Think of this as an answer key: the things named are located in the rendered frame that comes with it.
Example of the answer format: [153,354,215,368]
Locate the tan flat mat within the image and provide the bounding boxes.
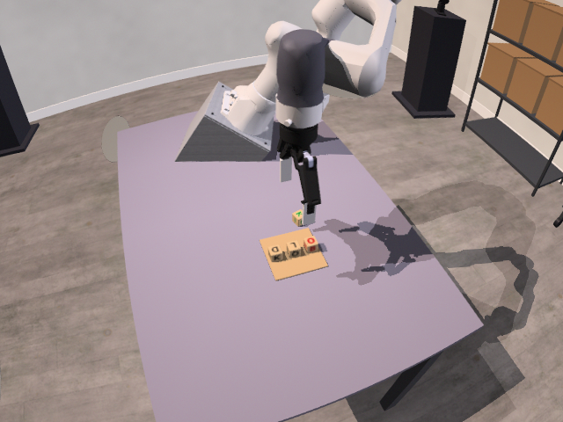
[260,228,328,281]

